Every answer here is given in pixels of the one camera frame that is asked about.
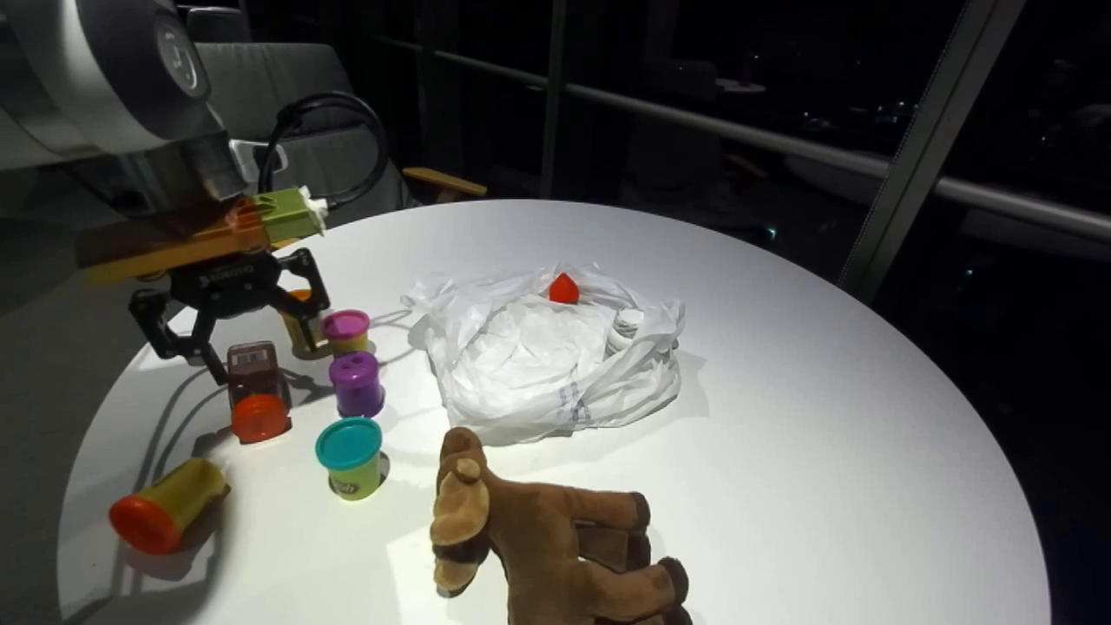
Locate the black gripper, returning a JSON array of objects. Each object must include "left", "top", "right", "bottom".
[{"left": 124, "top": 245, "right": 336, "bottom": 386}]

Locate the red lid spice jar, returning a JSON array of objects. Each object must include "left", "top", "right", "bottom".
[{"left": 221, "top": 341, "right": 294, "bottom": 447}]

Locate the pink lid dough tub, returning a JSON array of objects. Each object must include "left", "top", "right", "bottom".
[{"left": 319, "top": 305, "right": 377, "bottom": 362}]

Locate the all purple dough tub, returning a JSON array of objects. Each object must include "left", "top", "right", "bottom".
[{"left": 326, "top": 348, "right": 387, "bottom": 422}]

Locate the teal lid dough tub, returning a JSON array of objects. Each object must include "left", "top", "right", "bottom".
[{"left": 312, "top": 413, "right": 393, "bottom": 505}]

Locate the orange-red lid yellow dough tub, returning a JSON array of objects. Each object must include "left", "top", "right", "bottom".
[{"left": 103, "top": 455, "right": 232, "bottom": 561}]

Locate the brown plush toy animal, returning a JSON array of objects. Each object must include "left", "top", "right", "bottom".
[{"left": 423, "top": 425, "right": 698, "bottom": 625}]

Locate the white plastic bag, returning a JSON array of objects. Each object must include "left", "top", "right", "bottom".
[{"left": 386, "top": 263, "right": 692, "bottom": 453}]

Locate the wooden chair armrest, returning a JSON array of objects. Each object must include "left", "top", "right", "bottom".
[{"left": 399, "top": 165, "right": 493, "bottom": 204}]

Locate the slanted grey window beam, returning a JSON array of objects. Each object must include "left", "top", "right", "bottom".
[{"left": 835, "top": 0, "right": 1032, "bottom": 304}]

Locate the vertical metal window post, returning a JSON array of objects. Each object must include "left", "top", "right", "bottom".
[{"left": 542, "top": 0, "right": 575, "bottom": 197}]

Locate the horizontal metal window rail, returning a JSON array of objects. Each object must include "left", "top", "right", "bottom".
[{"left": 369, "top": 33, "right": 1111, "bottom": 245}]

